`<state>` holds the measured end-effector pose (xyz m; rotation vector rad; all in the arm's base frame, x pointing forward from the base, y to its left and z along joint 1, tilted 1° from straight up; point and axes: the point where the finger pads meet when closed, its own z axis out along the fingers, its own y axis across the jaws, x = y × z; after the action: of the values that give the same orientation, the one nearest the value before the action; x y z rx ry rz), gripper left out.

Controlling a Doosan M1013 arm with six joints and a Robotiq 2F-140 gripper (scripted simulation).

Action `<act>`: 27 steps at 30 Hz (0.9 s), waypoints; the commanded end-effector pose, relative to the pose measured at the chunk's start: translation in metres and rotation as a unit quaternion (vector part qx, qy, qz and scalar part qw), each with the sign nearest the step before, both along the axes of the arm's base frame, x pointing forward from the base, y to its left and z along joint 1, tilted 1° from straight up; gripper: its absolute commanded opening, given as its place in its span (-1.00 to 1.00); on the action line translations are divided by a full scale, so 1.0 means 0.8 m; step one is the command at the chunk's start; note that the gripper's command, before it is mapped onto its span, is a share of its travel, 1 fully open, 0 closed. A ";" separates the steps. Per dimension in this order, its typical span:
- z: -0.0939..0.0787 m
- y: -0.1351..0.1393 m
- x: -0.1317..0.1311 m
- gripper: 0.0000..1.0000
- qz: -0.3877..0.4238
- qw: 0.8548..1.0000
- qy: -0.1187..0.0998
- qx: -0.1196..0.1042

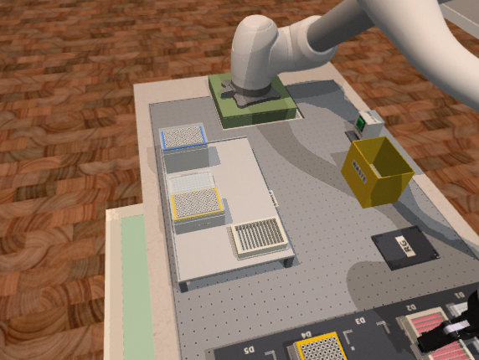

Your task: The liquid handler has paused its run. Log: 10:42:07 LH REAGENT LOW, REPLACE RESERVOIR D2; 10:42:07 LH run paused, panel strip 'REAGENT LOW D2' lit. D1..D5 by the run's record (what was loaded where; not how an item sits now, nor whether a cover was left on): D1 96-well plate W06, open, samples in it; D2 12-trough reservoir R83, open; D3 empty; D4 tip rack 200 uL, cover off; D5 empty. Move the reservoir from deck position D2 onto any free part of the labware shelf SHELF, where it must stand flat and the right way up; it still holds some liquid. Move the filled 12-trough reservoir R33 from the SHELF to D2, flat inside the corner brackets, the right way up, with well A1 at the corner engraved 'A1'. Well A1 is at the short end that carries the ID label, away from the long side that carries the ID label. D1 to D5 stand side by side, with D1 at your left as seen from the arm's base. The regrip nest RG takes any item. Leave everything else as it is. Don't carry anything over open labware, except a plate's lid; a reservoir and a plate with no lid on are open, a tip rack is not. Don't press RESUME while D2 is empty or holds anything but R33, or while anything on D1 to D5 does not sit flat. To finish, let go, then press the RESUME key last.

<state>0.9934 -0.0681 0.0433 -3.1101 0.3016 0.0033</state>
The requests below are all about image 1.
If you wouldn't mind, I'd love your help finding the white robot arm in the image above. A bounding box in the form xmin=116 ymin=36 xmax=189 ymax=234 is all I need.
xmin=219 ymin=0 xmax=479 ymax=112

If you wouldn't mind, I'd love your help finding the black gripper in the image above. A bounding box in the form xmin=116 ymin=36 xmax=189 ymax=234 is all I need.
xmin=410 ymin=290 xmax=479 ymax=360

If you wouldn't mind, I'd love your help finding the white flat shelf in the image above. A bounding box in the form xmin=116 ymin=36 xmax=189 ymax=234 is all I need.
xmin=160 ymin=136 xmax=295 ymax=293

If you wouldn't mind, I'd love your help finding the cream trough reservoir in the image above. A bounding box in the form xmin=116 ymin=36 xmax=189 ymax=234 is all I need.
xmin=230 ymin=215 xmax=288 ymax=261

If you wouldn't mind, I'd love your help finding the dark grey square pad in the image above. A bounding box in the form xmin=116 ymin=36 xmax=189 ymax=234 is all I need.
xmin=371 ymin=225 xmax=440 ymax=270

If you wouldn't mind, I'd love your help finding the yellow tip rack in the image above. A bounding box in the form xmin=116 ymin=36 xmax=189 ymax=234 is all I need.
xmin=290 ymin=332 xmax=347 ymax=360

